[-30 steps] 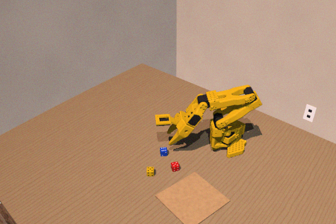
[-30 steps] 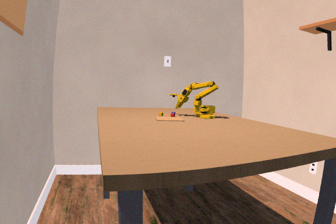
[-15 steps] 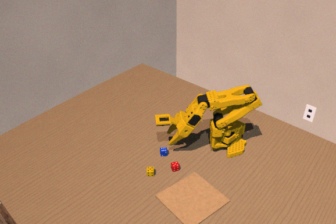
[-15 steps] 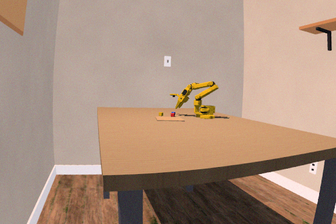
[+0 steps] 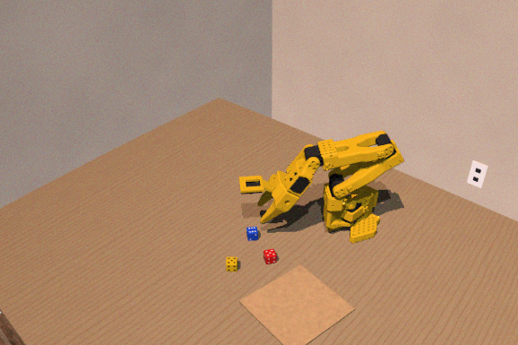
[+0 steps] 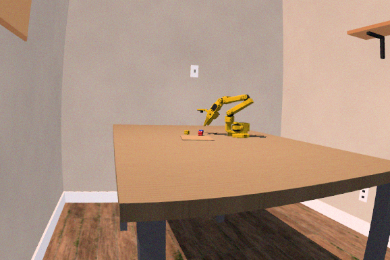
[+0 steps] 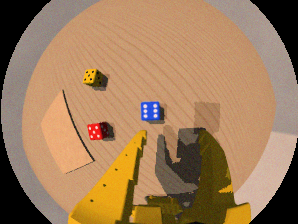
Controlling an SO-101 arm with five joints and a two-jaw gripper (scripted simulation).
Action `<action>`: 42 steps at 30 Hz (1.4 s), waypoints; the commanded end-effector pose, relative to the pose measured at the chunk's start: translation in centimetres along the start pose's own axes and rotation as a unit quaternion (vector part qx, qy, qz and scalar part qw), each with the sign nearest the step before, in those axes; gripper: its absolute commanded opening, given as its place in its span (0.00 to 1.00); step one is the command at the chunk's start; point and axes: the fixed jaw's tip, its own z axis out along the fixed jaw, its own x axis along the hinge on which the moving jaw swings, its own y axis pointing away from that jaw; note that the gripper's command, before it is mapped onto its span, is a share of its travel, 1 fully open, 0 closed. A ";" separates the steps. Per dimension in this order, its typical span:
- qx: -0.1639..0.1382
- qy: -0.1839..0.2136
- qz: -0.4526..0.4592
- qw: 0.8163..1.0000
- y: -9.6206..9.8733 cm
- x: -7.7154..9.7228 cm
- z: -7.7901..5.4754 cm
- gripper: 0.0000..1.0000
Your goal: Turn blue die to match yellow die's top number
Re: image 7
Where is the tan flat mat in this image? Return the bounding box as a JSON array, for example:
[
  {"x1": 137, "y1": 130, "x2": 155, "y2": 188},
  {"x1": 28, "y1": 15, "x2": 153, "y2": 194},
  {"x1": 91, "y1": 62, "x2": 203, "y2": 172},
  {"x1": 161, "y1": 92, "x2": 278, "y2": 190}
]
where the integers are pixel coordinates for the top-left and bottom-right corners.
[{"x1": 41, "y1": 89, "x2": 94, "y2": 174}]

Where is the red die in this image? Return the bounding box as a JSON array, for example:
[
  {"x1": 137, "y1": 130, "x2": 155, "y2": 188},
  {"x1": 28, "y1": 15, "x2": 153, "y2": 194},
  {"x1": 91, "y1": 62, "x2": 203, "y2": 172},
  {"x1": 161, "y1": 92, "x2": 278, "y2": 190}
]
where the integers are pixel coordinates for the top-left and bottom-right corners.
[{"x1": 87, "y1": 122, "x2": 109, "y2": 140}]

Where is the yellow die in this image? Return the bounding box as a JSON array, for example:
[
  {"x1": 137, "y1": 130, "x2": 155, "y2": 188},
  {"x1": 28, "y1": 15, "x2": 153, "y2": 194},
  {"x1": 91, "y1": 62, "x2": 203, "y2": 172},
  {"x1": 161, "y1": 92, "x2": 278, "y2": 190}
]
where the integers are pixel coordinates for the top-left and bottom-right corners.
[{"x1": 83, "y1": 69, "x2": 103, "y2": 87}]

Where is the blue die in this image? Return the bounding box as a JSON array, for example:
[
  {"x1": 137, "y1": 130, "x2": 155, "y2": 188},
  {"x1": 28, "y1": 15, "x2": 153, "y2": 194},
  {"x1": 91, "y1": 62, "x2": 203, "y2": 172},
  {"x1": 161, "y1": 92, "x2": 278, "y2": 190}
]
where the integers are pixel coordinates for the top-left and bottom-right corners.
[{"x1": 141, "y1": 101, "x2": 160, "y2": 121}]

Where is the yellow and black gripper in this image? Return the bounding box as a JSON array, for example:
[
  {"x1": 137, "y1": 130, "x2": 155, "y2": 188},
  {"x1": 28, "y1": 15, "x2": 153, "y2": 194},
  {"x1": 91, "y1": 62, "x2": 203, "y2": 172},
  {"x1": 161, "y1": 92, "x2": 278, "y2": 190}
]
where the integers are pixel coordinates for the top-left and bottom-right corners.
[{"x1": 68, "y1": 130, "x2": 251, "y2": 224}]

